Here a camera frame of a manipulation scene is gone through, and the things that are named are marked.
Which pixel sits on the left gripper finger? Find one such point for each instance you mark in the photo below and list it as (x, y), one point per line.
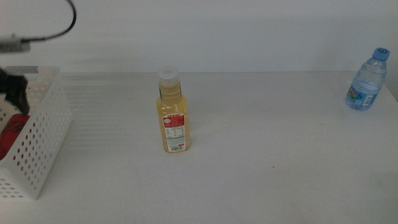
(18, 93)

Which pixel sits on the red cola can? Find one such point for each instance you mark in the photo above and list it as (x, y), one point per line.
(11, 133)

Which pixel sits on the yellow juice bottle white cap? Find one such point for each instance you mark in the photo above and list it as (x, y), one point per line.
(172, 112)

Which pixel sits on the clear water bottle blue cap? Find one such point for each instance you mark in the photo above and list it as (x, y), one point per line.
(367, 84)

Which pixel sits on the white perforated plastic basket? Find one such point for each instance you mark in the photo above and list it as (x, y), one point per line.
(40, 137)

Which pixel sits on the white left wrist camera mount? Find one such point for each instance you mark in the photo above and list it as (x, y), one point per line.
(12, 46)

